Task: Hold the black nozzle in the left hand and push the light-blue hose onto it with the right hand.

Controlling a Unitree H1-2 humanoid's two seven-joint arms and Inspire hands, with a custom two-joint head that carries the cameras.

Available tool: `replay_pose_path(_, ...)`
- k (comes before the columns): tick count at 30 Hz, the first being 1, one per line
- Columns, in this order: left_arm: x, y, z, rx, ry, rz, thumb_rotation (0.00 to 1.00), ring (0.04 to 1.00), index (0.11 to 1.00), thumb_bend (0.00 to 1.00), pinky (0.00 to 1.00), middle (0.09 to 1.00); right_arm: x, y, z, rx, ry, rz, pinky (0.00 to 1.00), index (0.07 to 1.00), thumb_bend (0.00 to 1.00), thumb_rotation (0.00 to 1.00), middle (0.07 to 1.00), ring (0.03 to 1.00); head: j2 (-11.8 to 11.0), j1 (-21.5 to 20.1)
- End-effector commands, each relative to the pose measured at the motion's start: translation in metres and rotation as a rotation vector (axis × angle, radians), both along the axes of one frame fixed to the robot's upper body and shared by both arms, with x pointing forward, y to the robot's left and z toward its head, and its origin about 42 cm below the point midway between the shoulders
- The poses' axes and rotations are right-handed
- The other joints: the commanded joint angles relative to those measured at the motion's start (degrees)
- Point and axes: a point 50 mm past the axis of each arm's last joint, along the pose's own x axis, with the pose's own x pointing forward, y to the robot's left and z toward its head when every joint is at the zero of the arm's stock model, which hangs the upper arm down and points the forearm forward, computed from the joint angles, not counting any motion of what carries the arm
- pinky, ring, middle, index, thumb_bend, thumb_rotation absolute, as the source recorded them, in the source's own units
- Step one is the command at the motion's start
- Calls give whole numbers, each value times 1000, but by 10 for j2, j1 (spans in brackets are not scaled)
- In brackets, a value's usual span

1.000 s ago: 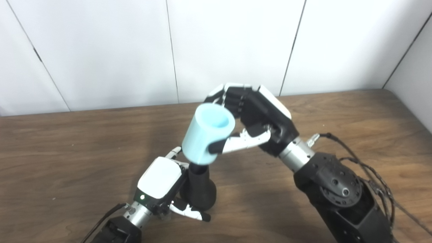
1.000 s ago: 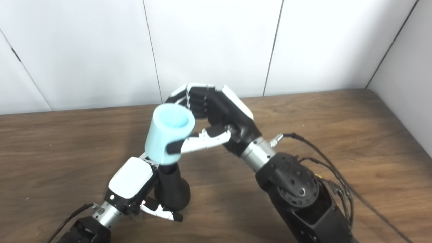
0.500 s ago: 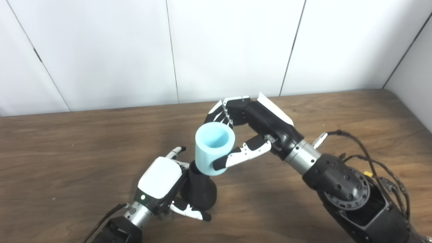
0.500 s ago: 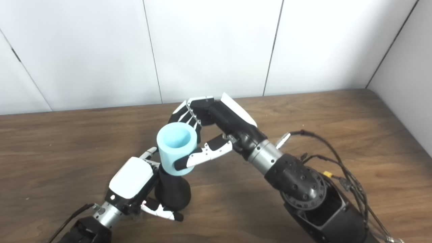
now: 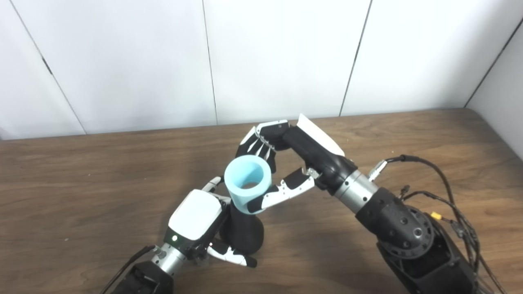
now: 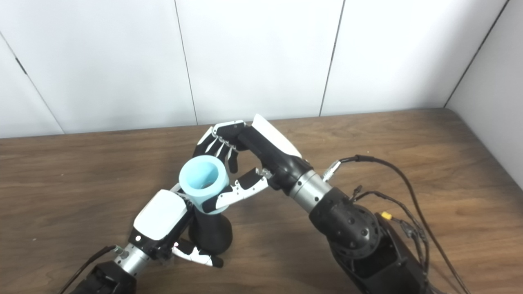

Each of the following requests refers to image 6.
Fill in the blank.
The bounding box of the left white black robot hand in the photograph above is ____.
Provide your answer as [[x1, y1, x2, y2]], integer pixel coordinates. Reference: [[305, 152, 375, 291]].
[[127, 183, 224, 268]]

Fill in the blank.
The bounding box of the thin right arm wire bundle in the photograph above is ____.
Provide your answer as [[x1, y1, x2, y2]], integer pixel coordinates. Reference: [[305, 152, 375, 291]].
[[349, 186, 431, 286]]

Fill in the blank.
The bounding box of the black flared nozzle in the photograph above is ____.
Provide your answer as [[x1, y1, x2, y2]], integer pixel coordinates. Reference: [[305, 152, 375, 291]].
[[188, 206, 233, 256]]

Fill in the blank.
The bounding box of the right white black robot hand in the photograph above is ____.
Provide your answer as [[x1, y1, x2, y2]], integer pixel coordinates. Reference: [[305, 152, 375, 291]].
[[192, 114, 314, 214]]

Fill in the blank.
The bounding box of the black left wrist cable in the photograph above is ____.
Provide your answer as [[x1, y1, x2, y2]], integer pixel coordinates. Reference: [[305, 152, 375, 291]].
[[57, 245, 125, 294]]

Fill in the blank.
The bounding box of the light blue cylinder cup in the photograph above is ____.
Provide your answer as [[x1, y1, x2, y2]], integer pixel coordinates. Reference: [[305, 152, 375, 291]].
[[179, 155, 230, 214]]

